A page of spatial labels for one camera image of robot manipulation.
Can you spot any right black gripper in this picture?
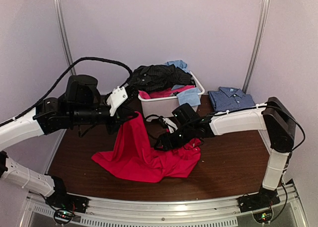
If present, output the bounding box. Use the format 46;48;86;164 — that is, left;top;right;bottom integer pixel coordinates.
155;124;196;151

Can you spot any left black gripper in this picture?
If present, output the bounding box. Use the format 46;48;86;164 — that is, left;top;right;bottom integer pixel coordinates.
70;100;138;135

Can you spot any red t-shirt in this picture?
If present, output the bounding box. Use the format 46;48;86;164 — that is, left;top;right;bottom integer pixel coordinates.
91;112;201;183

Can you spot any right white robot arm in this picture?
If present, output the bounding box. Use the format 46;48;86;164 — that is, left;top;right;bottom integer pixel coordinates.
154;97;296;208

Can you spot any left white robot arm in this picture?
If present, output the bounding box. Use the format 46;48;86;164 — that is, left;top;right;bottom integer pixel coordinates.
0;75;135;209

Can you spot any white plastic laundry bin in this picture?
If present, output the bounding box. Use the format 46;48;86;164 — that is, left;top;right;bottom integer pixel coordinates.
137;71;206;118

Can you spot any black striped shirt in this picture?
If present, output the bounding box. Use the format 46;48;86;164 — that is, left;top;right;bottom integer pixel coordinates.
128;65;194;93

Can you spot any pink garment in bin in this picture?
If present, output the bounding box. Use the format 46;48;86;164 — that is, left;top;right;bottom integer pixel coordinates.
139;85;196;99

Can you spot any light blue shirt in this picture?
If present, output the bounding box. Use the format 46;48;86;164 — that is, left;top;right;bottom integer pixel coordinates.
165;60;201;107

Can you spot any folded blue checkered shirt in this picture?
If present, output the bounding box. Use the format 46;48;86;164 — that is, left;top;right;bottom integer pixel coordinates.
208;86;255;112

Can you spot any right circuit board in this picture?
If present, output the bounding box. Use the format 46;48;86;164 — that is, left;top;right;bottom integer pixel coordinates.
252;209;273;224

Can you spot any circuit board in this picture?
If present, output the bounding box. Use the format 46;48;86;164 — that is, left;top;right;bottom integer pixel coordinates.
53;209;75;225
252;209;273;224

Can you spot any left circuit board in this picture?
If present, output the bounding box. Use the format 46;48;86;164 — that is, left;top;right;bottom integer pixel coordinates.
53;209;75;225

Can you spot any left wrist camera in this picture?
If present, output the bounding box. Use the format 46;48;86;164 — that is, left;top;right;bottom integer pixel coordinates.
104;86;139;117

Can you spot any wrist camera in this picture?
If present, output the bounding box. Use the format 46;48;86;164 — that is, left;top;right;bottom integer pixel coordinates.
159;116;178;133
104;86;139;117

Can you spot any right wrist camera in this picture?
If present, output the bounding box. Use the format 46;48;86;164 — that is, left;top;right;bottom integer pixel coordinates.
159;116;178;133

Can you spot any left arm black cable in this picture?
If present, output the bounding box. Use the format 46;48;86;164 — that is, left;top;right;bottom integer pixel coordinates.
12;57;134;118

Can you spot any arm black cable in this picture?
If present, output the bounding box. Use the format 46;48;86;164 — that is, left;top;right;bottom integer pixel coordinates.
145;105;306;213
12;57;134;118

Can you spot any front aluminium rail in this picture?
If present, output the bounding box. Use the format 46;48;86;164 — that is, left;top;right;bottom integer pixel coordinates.
24;187;303;227

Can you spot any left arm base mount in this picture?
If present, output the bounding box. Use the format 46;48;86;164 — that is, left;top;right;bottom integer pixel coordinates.
46;194;89;213

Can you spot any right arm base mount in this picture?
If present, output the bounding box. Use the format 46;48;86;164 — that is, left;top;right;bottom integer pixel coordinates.
238;192;280;213

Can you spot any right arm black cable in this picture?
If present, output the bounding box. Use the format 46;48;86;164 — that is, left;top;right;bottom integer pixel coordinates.
145;105;306;213

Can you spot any left aluminium frame post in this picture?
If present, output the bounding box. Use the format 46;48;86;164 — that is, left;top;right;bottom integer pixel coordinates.
53;0;73;65

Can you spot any aluminium frame post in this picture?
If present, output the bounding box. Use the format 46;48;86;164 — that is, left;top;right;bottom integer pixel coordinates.
53;0;73;65
242;0;270;93

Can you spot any right aluminium frame post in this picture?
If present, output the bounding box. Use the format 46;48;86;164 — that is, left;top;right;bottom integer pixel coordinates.
242;0;270;93

